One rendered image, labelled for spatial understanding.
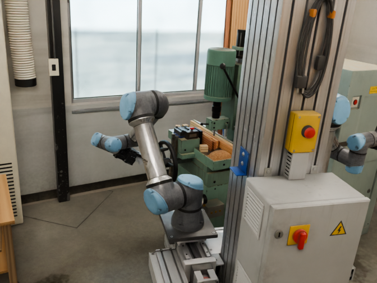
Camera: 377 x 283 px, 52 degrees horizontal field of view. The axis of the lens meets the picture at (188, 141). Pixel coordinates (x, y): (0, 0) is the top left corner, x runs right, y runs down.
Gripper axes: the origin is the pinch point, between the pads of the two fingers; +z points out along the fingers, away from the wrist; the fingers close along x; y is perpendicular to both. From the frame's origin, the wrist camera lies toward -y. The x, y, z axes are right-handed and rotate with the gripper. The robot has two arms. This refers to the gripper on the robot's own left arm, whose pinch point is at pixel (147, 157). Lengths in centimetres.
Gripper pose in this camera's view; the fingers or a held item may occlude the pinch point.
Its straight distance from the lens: 225.3
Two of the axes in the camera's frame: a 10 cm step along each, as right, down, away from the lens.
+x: 4.8, 3.4, -8.1
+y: -5.0, 8.7, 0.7
